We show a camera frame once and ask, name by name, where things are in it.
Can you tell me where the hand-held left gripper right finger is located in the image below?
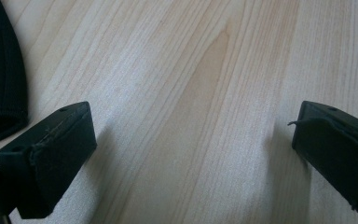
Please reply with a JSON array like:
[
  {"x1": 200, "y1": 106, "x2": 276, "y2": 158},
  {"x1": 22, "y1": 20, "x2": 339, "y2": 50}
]
[{"x1": 287, "y1": 100, "x2": 358, "y2": 218}]

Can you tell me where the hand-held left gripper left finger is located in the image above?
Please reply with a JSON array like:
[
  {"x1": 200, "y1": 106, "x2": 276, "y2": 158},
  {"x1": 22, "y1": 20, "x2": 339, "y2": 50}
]
[{"x1": 0, "y1": 101, "x2": 98, "y2": 220}]

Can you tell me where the black knitted cloth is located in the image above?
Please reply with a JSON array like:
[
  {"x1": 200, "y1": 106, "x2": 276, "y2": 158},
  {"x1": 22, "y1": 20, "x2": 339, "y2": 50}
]
[{"x1": 0, "y1": 0, "x2": 30, "y2": 149}]

